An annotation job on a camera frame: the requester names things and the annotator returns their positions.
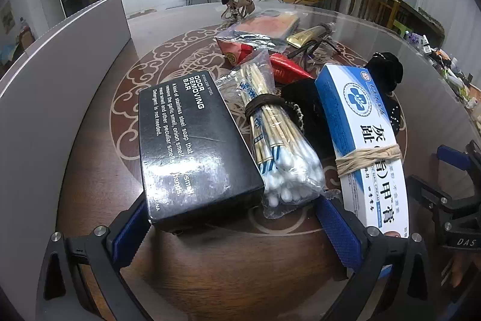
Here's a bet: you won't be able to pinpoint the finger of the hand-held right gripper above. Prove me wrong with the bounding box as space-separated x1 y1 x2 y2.
408 174 457 217
437 140 481 176

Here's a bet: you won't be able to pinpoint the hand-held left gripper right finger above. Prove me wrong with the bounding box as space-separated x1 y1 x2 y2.
315 195 444 321

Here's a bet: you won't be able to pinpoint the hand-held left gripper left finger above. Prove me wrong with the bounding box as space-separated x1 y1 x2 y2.
35 190 155 321

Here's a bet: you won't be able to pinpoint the tan rubber band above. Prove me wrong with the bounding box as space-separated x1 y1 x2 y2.
335 142 404 177

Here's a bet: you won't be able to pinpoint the blue and white medicine box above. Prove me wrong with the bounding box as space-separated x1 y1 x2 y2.
314 63 410 278

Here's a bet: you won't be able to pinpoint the bag of cotton swabs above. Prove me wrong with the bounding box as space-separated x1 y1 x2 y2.
216 48 328 220

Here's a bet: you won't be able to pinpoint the black cardboard box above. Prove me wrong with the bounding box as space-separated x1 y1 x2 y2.
138 72 266 233

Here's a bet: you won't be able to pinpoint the black cloth pouch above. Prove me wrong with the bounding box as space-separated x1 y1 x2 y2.
280 78 339 161

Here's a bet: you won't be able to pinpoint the brown hair tie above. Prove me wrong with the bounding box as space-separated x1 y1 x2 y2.
244 92 288 117

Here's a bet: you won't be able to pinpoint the person's right hand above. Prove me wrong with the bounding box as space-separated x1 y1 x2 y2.
447 252 468 289

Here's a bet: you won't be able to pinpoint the pile of assorted small things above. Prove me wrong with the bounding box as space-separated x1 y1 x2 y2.
405 26 481 135

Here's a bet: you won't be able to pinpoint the black plush toy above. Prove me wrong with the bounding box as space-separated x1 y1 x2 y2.
366 51 405 135

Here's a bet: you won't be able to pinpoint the dark wooden sideboard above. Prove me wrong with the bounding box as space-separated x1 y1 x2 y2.
355 0 446 48

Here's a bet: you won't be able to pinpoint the grey divider board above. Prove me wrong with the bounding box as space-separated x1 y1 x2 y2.
0 0 142 269

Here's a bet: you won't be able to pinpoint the red snack packet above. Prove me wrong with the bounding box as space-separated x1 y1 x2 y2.
215 36 315 85

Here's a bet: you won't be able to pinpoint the wooden chair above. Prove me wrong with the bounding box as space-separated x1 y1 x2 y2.
348 0 401 30

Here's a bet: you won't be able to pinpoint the dark framed eyeglasses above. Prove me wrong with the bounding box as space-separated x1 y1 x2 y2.
289 36 361 70

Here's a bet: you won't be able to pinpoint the gold bottle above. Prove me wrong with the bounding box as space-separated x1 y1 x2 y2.
286 24 333 47

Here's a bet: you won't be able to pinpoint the clear bag with orange item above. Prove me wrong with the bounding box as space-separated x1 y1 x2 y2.
216 10 302 43

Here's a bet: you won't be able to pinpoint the brown fan ornament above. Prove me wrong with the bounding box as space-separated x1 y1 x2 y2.
220 0 256 21

